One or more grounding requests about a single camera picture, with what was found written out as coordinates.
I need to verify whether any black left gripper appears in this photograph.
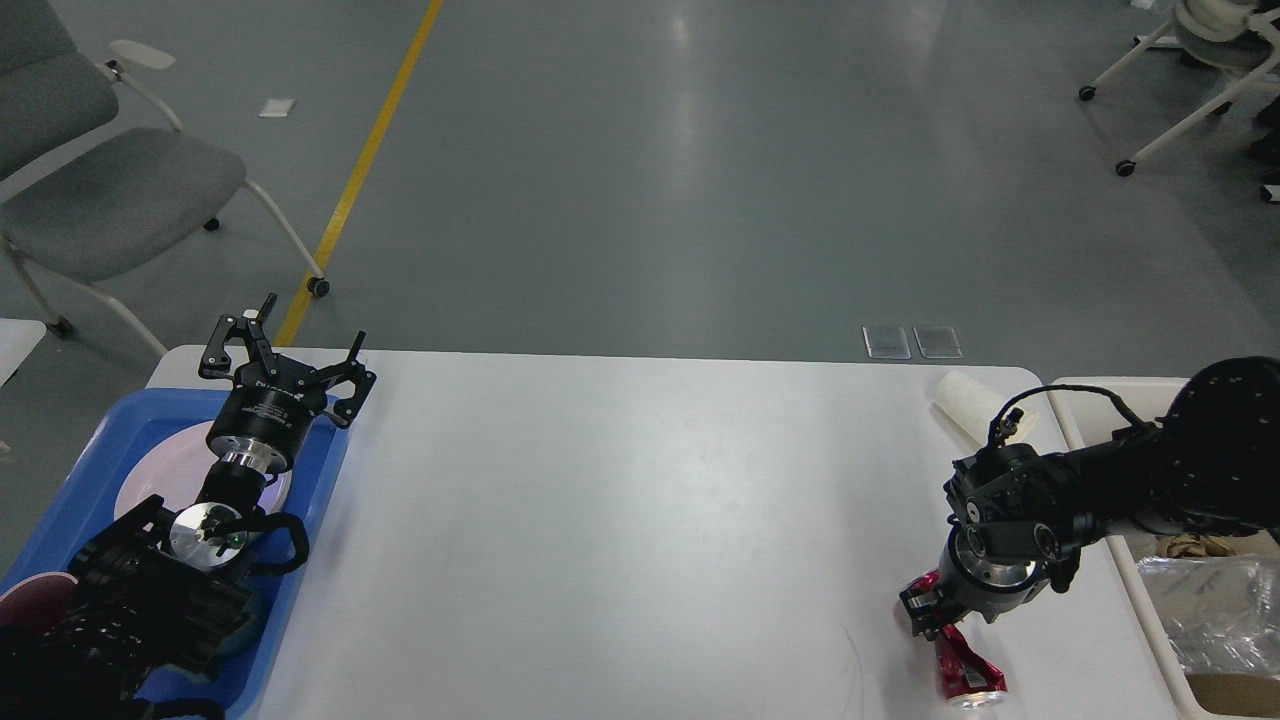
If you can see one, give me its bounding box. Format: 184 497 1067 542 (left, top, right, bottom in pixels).
197 293 378 475

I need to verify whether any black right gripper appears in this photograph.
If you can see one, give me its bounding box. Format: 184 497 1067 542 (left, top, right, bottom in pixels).
899 528 1047 642

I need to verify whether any crushed red can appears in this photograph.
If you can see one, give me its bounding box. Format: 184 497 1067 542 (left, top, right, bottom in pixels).
900 568 1009 708

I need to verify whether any pink plate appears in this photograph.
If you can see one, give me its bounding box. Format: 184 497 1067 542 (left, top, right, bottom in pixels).
114 421 291 566

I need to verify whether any aluminium foil tray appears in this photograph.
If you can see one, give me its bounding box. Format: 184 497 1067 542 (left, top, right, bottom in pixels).
1135 553 1279 679

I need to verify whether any brown paper bag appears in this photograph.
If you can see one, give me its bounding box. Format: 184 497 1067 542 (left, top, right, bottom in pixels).
1185 674 1279 719

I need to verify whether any brown paper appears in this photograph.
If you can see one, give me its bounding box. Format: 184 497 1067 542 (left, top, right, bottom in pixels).
1157 533 1238 559

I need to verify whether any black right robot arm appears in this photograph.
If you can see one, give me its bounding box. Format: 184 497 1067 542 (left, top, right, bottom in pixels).
900 356 1279 641

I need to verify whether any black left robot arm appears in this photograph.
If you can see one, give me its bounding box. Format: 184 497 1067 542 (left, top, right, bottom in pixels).
3 293 378 719

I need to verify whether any white foam container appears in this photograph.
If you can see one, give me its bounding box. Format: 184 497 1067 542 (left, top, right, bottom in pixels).
929 370 1015 454

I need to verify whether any white paper scrap on floor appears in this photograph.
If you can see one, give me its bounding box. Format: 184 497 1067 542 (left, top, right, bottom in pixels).
259 97 297 119

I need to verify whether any white table corner at left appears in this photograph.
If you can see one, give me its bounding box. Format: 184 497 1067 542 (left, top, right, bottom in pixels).
0 318 47 386

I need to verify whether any clear floor socket cover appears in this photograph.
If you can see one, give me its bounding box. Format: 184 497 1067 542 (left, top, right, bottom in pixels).
861 324 913 360
913 325 965 360

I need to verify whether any grey office chair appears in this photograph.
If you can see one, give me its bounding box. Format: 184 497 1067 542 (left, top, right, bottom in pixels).
1 1 330 355

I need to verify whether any beige plastic bin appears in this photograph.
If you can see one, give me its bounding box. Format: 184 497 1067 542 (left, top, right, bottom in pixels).
1046 375 1280 720

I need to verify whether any pink ribbed mug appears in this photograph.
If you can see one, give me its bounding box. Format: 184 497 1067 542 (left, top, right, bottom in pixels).
1 571 78 634

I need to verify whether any person in black tracksuit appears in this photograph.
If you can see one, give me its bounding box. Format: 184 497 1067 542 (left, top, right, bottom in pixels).
1245 96 1279 201

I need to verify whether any white wheeled chair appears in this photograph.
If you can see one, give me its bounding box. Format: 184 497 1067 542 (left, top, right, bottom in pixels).
1076 0 1280 179

